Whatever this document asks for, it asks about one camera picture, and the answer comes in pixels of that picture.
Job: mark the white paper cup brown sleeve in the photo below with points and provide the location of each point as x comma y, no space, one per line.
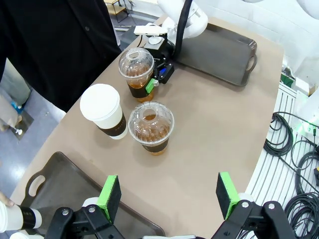
102,107
22,236
15,216

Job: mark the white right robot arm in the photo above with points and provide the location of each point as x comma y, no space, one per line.
194,17

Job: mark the clear dome lid iced coffee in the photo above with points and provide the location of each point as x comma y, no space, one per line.
135,67
150,124

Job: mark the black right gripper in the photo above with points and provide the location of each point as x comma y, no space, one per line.
163,57

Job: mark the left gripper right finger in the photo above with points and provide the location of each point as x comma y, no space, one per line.
225,194

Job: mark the person's right hand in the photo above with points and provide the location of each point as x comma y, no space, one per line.
6,199

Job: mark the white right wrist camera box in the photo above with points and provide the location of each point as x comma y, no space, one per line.
149,29

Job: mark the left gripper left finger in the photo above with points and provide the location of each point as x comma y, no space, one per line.
109,199

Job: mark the person in black coat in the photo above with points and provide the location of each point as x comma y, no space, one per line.
54,44

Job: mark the dark brown plastic tray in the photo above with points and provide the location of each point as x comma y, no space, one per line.
216,54
69,179

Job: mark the white device green light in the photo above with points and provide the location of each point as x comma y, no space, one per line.
307,112

